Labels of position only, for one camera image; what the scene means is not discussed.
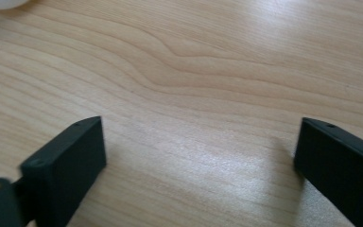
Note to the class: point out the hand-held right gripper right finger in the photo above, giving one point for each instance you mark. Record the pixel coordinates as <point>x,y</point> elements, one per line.
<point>343,170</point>

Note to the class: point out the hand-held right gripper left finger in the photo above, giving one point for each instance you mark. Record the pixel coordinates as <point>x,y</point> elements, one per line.
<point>63,170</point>

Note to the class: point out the white round object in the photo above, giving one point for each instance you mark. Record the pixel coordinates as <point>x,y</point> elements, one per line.
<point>3,3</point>

